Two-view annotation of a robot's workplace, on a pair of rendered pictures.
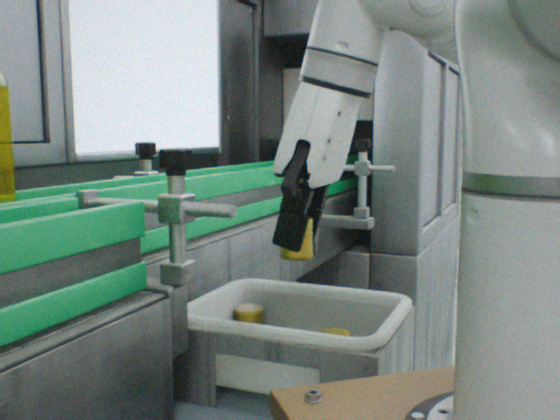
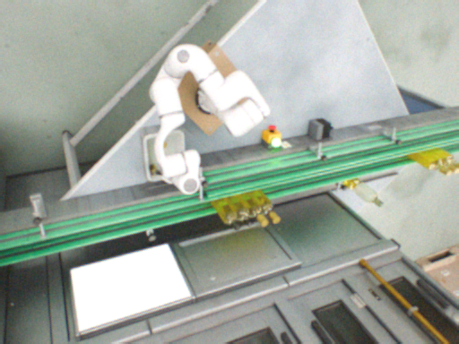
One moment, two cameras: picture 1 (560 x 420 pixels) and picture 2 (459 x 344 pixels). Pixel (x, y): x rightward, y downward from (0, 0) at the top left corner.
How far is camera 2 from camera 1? 169 cm
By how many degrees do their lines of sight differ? 91
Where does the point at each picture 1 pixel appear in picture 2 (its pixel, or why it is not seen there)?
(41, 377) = (229, 160)
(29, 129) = (186, 245)
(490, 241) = not seen: hidden behind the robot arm
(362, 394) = (205, 123)
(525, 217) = not seen: hidden behind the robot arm
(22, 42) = (194, 260)
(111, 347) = (215, 162)
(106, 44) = (160, 272)
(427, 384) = (197, 116)
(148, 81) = (133, 272)
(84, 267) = (220, 173)
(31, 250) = (234, 173)
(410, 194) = not seen: outside the picture
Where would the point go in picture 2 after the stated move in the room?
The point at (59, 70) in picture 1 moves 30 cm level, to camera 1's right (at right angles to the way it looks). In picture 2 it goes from (180, 258) to (147, 211)
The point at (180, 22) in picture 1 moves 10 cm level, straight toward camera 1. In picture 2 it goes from (113, 299) to (134, 282)
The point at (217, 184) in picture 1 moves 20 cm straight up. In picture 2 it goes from (139, 213) to (151, 243)
